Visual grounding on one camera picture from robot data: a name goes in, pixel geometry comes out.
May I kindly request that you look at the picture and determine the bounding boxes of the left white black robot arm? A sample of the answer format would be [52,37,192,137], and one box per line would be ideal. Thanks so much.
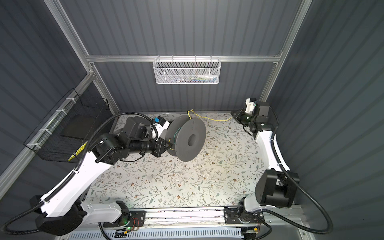
[1,112,171,236]

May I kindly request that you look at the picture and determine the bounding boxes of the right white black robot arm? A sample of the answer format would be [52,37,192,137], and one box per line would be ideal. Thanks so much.
[224,98,334,240]

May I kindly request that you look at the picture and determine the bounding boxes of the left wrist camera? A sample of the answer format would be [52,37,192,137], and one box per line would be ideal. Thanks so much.
[154,116,170,139]

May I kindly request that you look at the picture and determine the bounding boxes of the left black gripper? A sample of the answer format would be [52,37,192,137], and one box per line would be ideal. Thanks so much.
[129,134,174,157]

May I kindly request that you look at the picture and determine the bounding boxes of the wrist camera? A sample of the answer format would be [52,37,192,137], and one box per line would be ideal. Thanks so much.
[245,98,257,115]
[154,116,170,139]

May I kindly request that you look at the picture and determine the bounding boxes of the white wire mesh basket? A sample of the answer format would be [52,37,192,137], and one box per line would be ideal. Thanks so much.
[153,60,222,85]

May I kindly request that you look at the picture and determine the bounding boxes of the yellow cable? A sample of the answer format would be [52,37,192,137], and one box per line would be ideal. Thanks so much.
[167,109,234,151]

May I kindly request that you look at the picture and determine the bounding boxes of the yellow black tool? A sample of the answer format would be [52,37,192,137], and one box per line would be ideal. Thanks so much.
[68,141,88,162]

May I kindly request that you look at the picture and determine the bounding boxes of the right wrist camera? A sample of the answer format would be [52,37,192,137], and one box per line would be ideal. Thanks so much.
[245,98,257,115]

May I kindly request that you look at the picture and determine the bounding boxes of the grey perforated cable spool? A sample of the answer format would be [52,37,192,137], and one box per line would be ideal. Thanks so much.
[165,115,207,162]

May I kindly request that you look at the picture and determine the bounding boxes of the floral table mat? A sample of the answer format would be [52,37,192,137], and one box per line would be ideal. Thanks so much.
[86,112,268,209]

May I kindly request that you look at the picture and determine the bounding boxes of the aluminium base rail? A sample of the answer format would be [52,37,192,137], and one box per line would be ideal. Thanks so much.
[59,205,307,232]

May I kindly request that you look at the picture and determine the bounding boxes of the black wire mesh basket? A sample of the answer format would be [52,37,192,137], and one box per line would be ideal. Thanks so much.
[24,89,112,163]

